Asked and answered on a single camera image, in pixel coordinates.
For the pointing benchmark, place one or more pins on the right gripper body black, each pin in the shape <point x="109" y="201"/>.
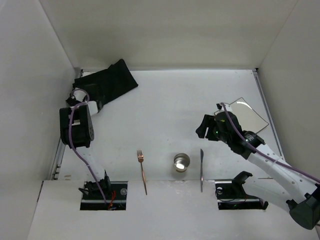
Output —
<point x="208" y="125"/>

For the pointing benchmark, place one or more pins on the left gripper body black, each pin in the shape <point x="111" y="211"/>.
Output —
<point x="72" y="101"/>

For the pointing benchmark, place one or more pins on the black cloth placemat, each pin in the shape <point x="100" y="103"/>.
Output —
<point x="115" y="81"/>

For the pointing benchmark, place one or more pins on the square white plate black rim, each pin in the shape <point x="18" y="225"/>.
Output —
<point x="247" y="117"/>

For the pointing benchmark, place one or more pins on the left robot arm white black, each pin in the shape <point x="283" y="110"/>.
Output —
<point x="77" y="132"/>

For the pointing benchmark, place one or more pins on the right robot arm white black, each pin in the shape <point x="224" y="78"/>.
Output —
<point x="298" y="193"/>

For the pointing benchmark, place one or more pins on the silver table knife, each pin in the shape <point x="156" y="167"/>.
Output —
<point x="201" y="169"/>

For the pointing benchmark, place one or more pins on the silver metal cup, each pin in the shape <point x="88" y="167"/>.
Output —
<point x="181" y="162"/>

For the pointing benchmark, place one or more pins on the copper fork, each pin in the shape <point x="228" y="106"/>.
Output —
<point x="140" y="158"/>

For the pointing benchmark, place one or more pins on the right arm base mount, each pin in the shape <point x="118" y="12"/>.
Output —
<point x="231" y="195"/>

